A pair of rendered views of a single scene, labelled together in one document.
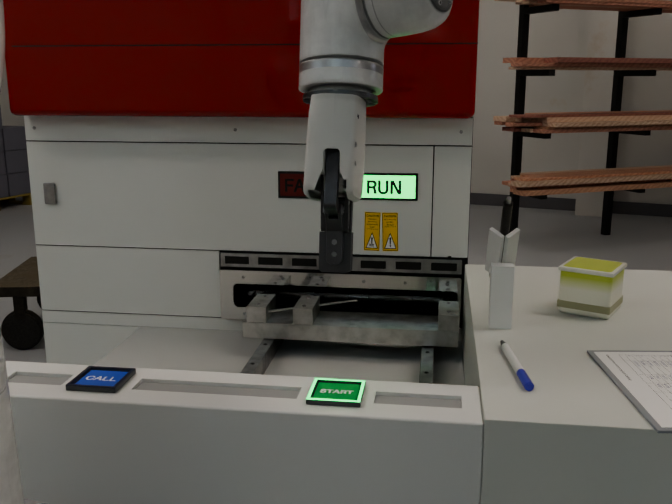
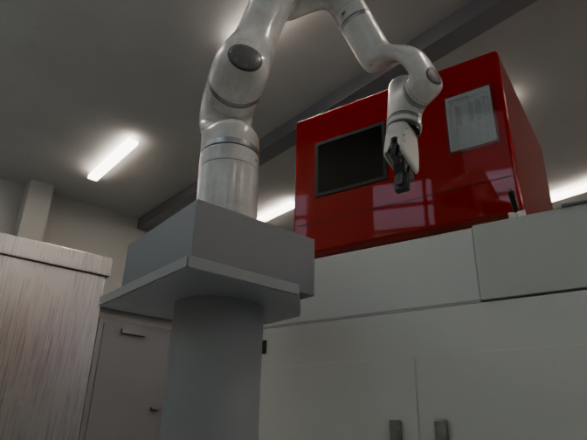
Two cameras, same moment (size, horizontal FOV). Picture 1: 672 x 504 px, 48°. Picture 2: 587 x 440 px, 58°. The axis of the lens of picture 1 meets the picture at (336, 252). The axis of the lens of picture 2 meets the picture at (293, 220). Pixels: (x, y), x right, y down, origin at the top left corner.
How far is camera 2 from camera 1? 82 cm
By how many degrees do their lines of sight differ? 45
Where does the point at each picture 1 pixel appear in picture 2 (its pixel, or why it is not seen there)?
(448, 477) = (458, 260)
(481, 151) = not seen: outside the picture
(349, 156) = (401, 137)
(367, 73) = (410, 115)
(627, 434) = (548, 214)
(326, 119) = (392, 129)
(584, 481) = (530, 244)
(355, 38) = (404, 105)
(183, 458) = (333, 280)
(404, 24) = (420, 92)
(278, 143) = not seen: hidden behind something
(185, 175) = not seen: hidden behind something
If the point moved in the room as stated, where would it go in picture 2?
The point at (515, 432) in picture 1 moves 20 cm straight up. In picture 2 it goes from (488, 228) to (475, 136)
